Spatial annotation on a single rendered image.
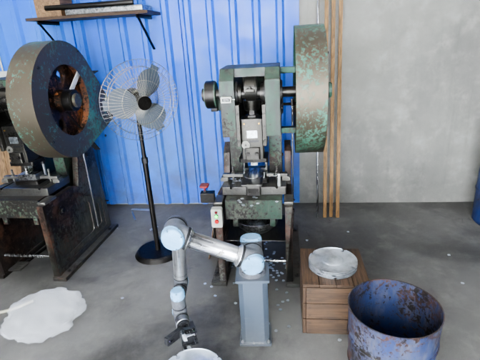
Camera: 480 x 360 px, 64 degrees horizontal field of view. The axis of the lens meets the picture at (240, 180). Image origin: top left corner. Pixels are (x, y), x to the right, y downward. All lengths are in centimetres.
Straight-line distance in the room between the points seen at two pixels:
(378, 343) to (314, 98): 128
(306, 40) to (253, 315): 160
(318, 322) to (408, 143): 223
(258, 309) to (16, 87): 200
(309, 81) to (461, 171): 247
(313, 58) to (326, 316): 149
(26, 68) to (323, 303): 231
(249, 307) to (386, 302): 73
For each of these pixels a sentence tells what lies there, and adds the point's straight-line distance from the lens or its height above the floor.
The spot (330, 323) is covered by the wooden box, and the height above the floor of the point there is 8.
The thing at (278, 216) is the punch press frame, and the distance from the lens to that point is 267.
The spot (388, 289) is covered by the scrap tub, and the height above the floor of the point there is 42.
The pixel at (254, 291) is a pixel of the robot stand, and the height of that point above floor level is 38.
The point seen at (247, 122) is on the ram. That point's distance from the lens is 262.
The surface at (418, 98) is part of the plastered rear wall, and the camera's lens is 404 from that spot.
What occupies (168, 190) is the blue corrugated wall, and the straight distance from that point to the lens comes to 423.
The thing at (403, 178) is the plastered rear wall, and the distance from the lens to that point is 422.
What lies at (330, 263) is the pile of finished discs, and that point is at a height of 39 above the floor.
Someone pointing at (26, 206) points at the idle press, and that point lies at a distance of 329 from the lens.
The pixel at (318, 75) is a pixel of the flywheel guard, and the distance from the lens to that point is 227.
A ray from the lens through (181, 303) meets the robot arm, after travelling 216.
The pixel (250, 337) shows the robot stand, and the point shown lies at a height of 6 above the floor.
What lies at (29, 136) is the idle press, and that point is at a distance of 287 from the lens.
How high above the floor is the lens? 169
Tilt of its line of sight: 20 degrees down
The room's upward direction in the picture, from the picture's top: 3 degrees counter-clockwise
